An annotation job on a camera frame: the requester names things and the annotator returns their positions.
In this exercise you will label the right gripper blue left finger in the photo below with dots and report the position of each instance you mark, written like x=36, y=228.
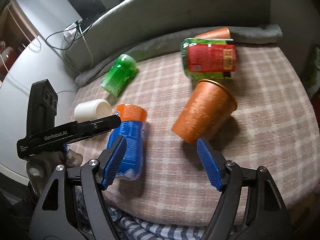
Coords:
x=56, y=214

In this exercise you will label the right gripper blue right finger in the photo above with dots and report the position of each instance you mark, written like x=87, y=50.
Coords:
x=250, y=205

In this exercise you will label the blue orange Arctic Ocean cup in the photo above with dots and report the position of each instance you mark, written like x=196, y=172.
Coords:
x=133, y=119

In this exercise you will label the white plastic cup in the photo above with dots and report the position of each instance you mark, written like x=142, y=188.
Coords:
x=92, y=110

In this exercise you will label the green plastic cup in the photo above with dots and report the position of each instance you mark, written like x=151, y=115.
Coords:
x=123, y=70

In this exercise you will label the orange cup near front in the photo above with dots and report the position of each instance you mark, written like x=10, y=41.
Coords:
x=208, y=108

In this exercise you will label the red green labelled cup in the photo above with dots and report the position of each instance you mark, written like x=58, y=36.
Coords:
x=208, y=58

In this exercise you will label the orange cup at back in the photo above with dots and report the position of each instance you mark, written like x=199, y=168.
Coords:
x=222, y=33

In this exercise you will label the gloved left hand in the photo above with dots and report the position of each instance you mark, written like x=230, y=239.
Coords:
x=40, y=167

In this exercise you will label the blue checked cloth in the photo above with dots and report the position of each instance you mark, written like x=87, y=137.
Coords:
x=132, y=227

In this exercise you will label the beige plaid cloth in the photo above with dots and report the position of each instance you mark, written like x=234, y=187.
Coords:
x=262, y=116

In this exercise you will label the red white vase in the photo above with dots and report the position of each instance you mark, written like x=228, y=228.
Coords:
x=8, y=58

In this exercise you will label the white power strip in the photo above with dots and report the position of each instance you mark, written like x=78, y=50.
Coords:
x=69, y=32

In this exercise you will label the grey blanket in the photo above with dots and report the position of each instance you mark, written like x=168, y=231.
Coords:
x=148, y=28

